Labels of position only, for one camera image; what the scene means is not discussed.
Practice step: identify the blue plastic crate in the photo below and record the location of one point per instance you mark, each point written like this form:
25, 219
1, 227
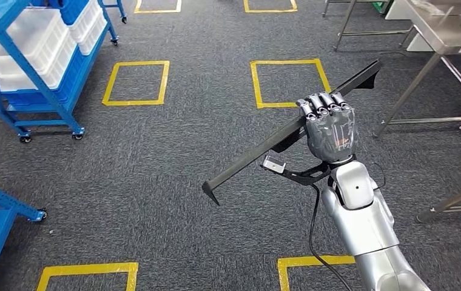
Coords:
65, 80
74, 10

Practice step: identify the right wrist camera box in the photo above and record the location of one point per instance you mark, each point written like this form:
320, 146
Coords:
274, 164

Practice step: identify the yellow floor tape square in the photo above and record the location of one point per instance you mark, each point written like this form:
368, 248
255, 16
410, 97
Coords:
94, 268

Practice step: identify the stainless steel workbench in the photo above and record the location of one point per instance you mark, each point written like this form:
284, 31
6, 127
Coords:
447, 36

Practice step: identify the white plastic crate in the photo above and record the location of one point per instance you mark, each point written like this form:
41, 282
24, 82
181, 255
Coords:
25, 44
92, 28

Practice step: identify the black plastic frame part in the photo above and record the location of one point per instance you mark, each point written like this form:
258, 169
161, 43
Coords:
254, 154

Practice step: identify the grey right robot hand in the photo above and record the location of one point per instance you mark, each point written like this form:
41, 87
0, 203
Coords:
331, 132

